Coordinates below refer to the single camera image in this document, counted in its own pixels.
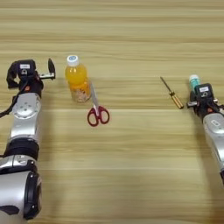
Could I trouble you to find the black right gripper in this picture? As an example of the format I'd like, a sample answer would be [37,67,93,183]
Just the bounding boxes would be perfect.
[185,90,224,119]

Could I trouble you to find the orange juice bottle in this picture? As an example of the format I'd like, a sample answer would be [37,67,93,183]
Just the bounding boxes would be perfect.
[64,54,93,104]

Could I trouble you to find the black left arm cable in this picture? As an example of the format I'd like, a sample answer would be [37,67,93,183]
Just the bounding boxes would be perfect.
[0,84,25,118]

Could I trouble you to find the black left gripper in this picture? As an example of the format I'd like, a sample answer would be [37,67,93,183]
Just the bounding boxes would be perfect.
[6,58,57,96]

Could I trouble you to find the red handled scissors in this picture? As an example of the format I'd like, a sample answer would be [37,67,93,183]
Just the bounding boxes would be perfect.
[86,82,111,128]

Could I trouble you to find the yellow handled screwdriver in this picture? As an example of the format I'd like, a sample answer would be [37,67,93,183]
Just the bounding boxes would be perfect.
[159,75,186,110]

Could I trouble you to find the green white glue stick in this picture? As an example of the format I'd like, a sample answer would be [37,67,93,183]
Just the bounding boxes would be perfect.
[188,73,202,94]

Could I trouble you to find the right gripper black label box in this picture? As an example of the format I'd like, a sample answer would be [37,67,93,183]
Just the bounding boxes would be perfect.
[194,82,215,102]

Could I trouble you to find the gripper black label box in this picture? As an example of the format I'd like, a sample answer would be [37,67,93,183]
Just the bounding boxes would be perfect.
[194,82,215,102]
[16,59,38,79]

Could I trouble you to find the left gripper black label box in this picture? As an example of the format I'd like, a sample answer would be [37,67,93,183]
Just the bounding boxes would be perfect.
[16,59,38,79]

